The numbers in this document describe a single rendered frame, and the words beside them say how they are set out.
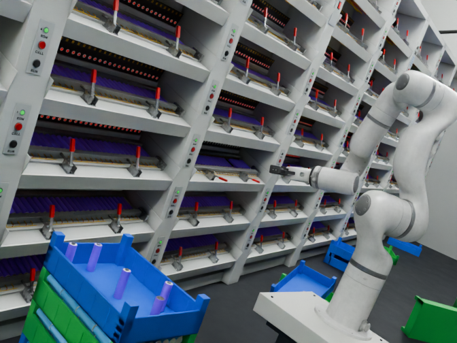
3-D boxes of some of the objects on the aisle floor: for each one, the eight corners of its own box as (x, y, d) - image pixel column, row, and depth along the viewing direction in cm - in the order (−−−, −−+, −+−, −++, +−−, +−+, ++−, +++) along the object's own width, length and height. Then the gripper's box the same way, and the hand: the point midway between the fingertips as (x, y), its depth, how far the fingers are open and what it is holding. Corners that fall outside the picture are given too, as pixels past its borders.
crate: (304, 320, 237) (308, 306, 233) (268, 298, 247) (271, 285, 243) (333, 290, 259) (337, 278, 256) (298, 271, 269) (302, 258, 265)
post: (143, 309, 193) (313, -174, 165) (126, 314, 185) (302, -192, 157) (107, 283, 203) (262, -176, 175) (90, 287, 195) (249, -194, 167)
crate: (455, 349, 270) (472, 315, 266) (408, 337, 262) (424, 302, 259) (447, 341, 277) (462, 307, 274) (400, 329, 270) (415, 295, 266)
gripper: (326, 168, 199) (286, 160, 208) (309, 165, 184) (266, 158, 193) (323, 187, 200) (283, 179, 209) (305, 186, 185) (263, 177, 194)
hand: (277, 169), depth 200 cm, fingers open, 8 cm apart
